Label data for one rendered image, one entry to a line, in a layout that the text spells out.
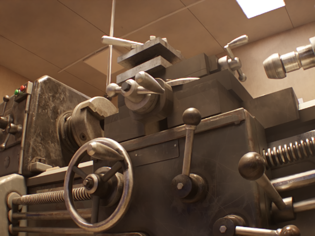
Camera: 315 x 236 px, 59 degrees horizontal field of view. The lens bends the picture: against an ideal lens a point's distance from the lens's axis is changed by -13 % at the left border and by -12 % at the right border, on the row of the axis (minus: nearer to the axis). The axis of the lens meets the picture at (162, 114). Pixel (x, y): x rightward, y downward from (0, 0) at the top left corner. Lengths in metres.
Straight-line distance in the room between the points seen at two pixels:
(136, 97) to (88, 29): 3.83
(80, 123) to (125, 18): 3.04
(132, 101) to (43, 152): 0.78
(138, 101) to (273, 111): 0.30
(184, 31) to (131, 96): 3.90
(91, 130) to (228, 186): 0.83
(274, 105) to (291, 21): 4.01
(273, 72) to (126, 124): 0.53
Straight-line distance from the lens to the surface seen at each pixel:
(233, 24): 4.49
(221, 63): 0.82
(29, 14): 4.32
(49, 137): 1.40
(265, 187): 0.48
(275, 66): 1.02
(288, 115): 0.70
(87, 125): 1.28
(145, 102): 0.62
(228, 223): 0.51
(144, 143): 0.67
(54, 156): 1.39
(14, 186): 1.28
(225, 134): 0.58
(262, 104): 0.73
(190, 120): 0.54
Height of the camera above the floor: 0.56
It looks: 24 degrees up
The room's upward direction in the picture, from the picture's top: 3 degrees counter-clockwise
